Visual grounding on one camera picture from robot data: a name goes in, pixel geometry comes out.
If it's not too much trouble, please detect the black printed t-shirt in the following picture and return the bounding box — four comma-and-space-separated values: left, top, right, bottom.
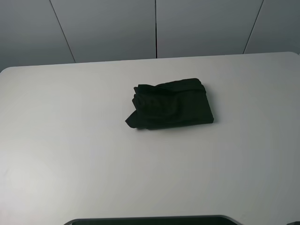
125, 78, 214, 130

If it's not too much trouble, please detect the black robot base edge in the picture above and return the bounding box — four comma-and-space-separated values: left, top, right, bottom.
66, 215, 241, 225

